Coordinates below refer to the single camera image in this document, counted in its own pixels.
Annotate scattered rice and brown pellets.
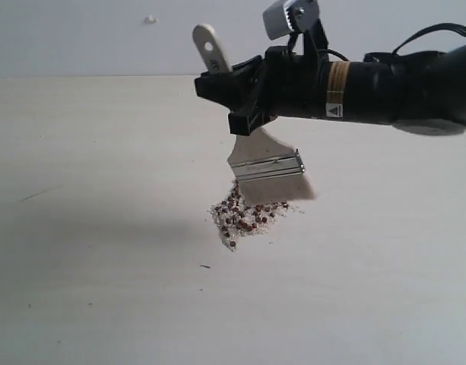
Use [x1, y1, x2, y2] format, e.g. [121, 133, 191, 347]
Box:
[208, 179, 302, 252]

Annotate white wide paint brush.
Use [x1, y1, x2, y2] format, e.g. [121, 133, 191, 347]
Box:
[192, 24, 315, 205]

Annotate small white wall blob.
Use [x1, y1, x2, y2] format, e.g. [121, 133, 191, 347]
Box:
[144, 15, 159, 25]

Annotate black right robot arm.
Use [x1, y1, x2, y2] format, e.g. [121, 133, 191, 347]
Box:
[192, 24, 466, 135]

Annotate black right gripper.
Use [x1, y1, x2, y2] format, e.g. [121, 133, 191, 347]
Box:
[194, 26, 329, 136]

